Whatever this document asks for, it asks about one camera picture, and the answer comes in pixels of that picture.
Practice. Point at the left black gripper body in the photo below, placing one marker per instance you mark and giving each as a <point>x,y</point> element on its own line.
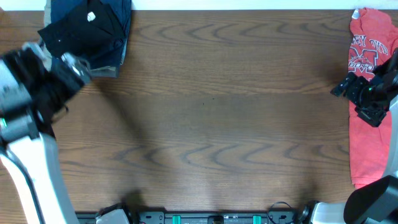
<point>66,76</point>

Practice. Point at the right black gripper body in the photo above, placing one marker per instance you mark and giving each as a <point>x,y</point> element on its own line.
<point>354,90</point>

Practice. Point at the black t-shirt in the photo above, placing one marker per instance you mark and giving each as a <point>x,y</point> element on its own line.
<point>84,29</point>

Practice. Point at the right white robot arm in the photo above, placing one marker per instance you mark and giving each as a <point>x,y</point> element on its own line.
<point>377,201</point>

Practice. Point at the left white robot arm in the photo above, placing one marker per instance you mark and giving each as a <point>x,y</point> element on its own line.
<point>31,96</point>

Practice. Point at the folded khaki pants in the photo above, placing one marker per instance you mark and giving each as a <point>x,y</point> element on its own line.
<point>105,71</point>

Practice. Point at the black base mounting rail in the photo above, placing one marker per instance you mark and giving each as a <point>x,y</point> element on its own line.
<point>278,213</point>

